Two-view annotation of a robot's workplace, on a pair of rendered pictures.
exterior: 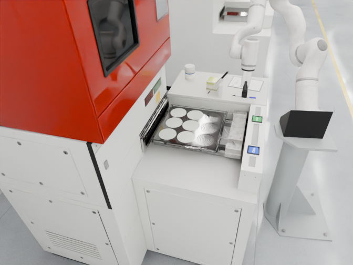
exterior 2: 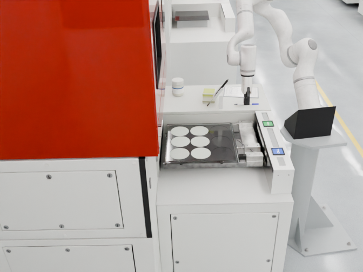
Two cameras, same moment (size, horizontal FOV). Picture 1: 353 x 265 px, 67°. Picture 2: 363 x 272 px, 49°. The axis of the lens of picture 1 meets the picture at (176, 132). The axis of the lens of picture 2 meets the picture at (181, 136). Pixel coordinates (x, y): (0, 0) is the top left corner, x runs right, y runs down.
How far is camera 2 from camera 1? 0.72 m
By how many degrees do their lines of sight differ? 16
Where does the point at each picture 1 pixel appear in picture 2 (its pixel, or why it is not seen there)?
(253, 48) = (251, 53)
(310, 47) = (302, 47)
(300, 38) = (288, 39)
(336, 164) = (338, 171)
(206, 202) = (242, 213)
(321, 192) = (331, 203)
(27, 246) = not seen: outside the picture
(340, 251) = not seen: outside the picture
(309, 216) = (328, 230)
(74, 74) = (143, 87)
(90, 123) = (148, 135)
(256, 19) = (248, 25)
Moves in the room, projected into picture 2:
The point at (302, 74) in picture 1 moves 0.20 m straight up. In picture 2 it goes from (300, 74) to (304, 40)
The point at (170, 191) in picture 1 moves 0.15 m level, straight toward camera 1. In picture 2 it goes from (202, 211) to (216, 233)
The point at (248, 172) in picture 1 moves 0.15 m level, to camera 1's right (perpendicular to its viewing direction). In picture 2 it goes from (281, 170) to (310, 163)
